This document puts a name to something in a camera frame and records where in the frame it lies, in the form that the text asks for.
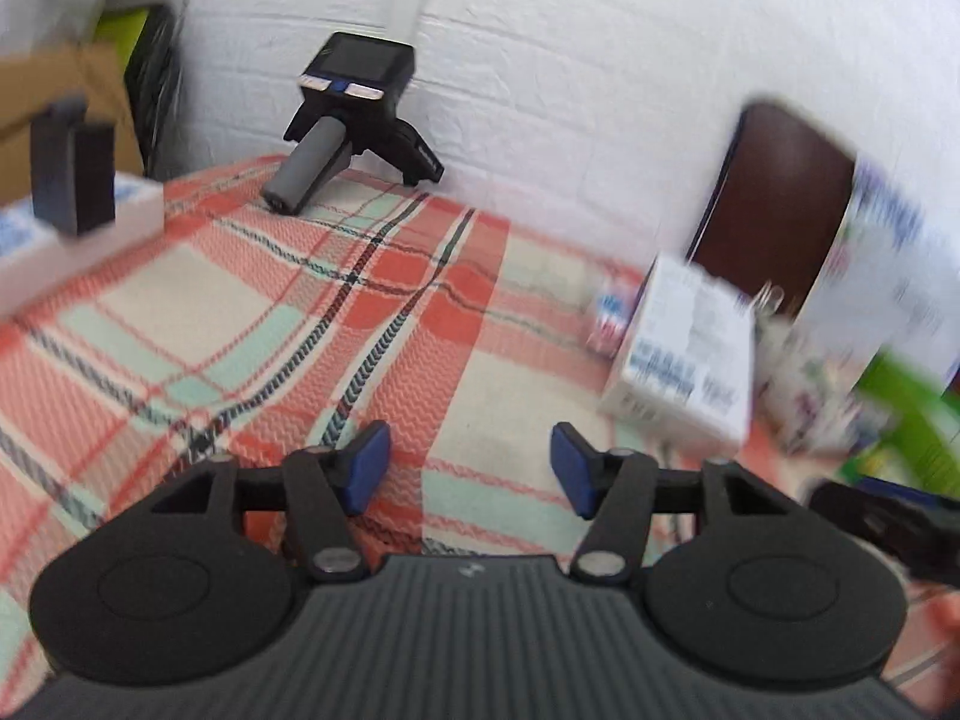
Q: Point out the brown headboard panel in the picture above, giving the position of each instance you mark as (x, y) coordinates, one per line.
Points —
(772, 210)

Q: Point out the white flat box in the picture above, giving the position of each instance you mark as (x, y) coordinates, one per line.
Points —
(45, 255)

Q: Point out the small blue red packet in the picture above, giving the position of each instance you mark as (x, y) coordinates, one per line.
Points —
(611, 315)

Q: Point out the floral white plastic bag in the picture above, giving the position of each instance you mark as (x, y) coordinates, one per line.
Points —
(892, 262)

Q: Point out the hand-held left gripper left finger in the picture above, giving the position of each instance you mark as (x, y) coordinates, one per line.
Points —
(366, 469)

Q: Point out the green box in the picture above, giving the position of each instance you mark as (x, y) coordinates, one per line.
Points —
(911, 420)

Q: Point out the white printed carton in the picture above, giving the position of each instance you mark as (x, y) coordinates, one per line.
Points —
(686, 360)

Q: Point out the dark bag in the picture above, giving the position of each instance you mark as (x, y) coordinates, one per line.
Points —
(154, 82)

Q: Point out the black box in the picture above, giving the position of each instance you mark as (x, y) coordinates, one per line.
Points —
(73, 165)

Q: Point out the cardboard box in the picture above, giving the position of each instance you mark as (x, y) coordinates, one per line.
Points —
(64, 105)

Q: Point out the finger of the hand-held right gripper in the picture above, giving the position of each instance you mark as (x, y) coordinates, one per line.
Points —
(885, 521)

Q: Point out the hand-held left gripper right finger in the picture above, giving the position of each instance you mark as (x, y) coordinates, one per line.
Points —
(571, 469)

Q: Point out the plaid blanket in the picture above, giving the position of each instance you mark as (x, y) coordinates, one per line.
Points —
(315, 330)

